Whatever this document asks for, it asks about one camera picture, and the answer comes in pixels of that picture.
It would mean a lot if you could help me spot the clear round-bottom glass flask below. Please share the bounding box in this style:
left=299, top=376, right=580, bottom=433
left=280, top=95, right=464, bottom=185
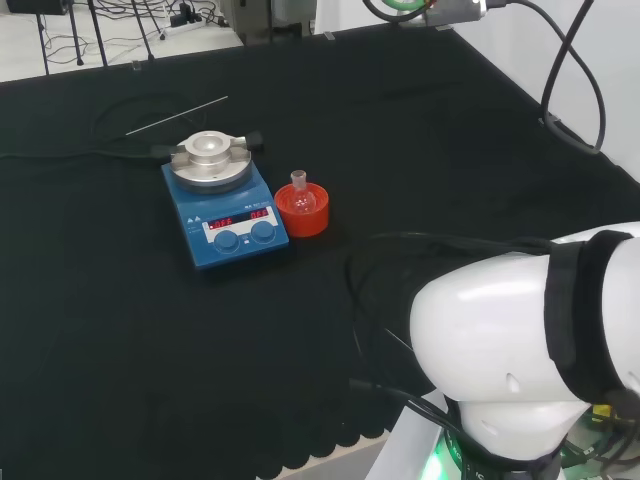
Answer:
left=290, top=169, right=317, bottom=216

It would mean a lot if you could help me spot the orange ribbed flask stand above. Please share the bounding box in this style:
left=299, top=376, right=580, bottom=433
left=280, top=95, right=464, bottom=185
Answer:
left=273, top=182, right=331, bottom=238

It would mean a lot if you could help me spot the blue-base heater with steel plate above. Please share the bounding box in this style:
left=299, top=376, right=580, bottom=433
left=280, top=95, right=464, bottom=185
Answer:
left=151, top=128, right=291, bottom=273

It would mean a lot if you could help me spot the thin grey rod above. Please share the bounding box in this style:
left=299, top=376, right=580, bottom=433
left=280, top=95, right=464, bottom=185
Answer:
left=124, top=95, right=230, bottom=137

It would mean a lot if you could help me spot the black bench cloth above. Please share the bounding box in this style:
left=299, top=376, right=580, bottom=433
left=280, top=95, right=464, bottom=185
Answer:
left=0, top=23, right=640, bottom=480

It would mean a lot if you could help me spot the grey equipment box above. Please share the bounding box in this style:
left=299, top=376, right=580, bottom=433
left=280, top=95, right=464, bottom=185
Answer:
left=222, top=0, right=321, bottom=47

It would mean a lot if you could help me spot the white power strip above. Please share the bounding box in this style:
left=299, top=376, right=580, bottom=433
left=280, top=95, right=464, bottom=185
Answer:
left=158, top=13, right=205, bottom=37

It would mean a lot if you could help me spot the black tripod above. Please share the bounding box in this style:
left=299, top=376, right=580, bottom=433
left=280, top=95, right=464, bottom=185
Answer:
left=34, top=0, right=109, bottom=76
left=130, top=0, right=169, bottom=64

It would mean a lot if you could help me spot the black cable bundle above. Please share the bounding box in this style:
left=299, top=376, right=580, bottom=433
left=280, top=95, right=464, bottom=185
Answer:
left=343, top=230, right=556, bottom=451

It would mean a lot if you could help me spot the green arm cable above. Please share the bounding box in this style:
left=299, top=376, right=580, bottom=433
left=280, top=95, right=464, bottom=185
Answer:
left=384, top=0, right=431, bottom=14

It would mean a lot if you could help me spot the black heater power cable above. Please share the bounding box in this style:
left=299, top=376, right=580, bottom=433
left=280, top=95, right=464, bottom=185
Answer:
left=0, top=92, right=174, bottom=162

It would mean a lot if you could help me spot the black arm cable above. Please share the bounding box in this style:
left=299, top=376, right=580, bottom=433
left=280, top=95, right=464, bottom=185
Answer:
left=487, top=0, right=609, bottom=156

